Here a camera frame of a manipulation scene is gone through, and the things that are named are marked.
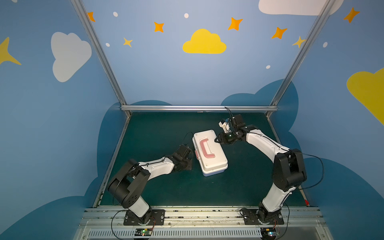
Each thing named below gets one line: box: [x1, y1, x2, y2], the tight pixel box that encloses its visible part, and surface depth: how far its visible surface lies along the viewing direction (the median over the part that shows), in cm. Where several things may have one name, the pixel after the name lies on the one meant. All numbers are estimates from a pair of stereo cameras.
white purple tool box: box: [192, 129, 228, 177], surface depth 88 cm
